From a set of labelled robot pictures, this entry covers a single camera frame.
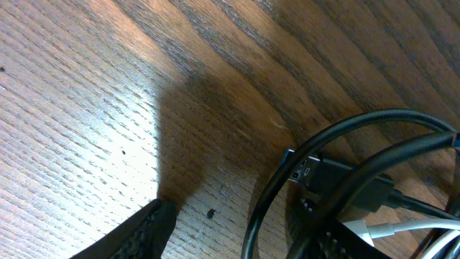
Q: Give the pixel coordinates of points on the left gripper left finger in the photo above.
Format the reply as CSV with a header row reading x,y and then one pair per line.
x,y
143,235

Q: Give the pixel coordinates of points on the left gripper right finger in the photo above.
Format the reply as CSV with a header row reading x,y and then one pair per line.
x,y
335,240

